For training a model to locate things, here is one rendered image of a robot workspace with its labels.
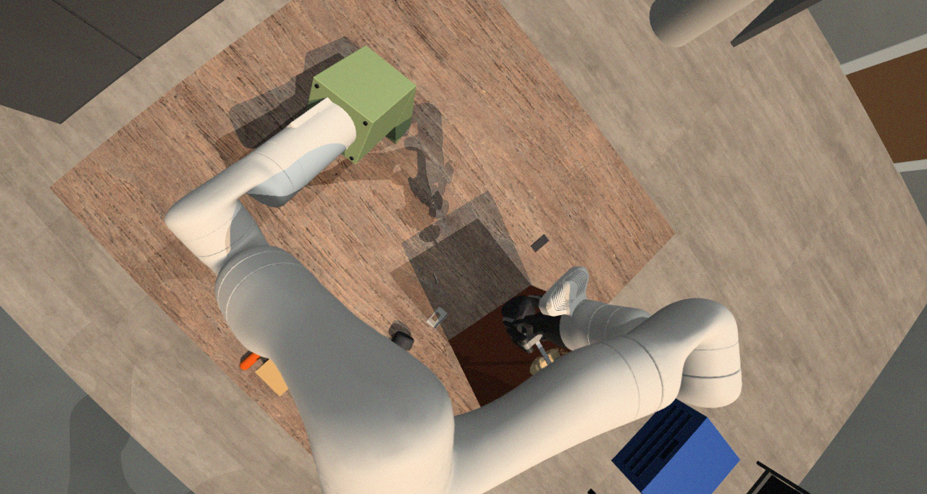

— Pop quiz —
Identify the tan cardboard box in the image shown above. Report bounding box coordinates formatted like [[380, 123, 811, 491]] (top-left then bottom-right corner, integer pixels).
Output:
[[255, 359, 288, 396]]

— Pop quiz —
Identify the orange-handled screwdriver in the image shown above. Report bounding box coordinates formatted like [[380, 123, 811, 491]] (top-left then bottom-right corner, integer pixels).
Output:
[[240, 352, 261, 370]]

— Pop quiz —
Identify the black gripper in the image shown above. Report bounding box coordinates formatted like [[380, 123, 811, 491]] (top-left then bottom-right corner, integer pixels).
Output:
[[503, 295, 570, 353]]

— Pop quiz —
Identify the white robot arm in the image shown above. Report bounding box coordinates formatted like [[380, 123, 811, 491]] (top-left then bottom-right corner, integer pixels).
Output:
[[164, 97, 742, 494]]

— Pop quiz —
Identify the reddish-brown door slab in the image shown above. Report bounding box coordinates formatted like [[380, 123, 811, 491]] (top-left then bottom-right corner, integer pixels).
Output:
[[449, 300, 570, 407]]

